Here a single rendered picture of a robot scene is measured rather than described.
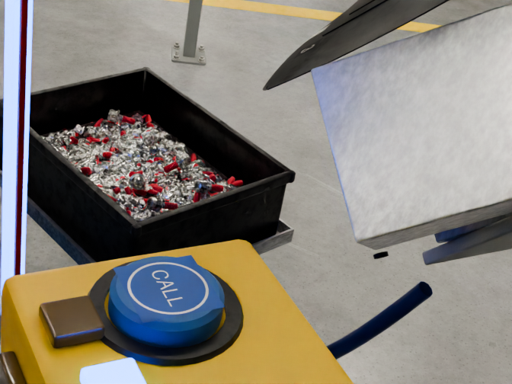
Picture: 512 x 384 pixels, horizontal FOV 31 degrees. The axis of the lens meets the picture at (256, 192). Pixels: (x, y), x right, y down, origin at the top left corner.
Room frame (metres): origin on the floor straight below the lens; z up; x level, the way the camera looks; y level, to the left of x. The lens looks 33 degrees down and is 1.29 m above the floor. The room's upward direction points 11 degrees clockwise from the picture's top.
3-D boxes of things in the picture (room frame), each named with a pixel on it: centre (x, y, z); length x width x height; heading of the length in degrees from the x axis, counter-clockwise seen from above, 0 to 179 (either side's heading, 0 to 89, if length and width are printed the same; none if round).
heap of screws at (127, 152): (0.70, 0.11, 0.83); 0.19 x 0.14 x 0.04; 47
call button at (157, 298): (0.25, 0.02, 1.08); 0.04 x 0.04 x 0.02
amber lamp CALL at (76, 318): (0.24, 0.05, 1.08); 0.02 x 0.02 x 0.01; 32
